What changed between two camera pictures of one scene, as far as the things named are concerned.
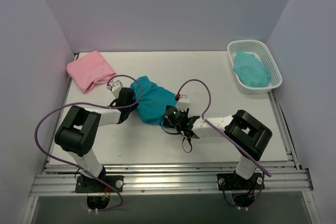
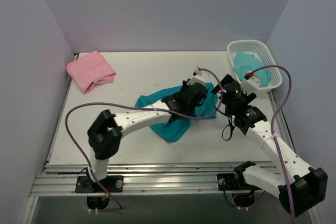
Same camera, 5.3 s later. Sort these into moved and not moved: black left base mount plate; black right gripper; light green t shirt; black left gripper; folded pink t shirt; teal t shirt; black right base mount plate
Moved: black left gripper; black right gripper; teal t shirt
Not moved: folded pink t shirt; black left base mount plate; light green t shirt; black right base mount plate
